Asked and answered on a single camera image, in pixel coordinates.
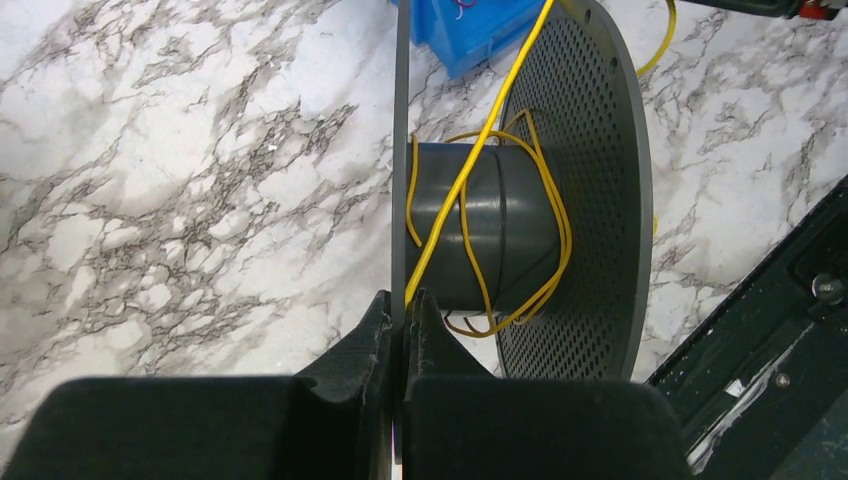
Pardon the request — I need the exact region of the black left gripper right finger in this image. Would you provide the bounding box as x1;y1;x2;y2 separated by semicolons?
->
401;291;692;479

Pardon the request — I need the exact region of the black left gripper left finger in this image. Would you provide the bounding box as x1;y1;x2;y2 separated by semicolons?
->
4;291;392;479

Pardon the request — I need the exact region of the yellow cable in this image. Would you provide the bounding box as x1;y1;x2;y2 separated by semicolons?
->
404;0;678;307

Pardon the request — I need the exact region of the dark grey cable spool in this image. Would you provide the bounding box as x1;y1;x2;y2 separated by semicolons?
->
390;0;655;465

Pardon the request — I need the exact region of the orange-yellow cable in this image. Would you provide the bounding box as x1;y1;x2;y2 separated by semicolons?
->
405;108;574;339

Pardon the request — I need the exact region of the blue plastic bin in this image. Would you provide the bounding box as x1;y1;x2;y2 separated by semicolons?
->
409;0;544;80

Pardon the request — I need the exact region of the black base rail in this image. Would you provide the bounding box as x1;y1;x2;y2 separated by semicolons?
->
649;181;847;479

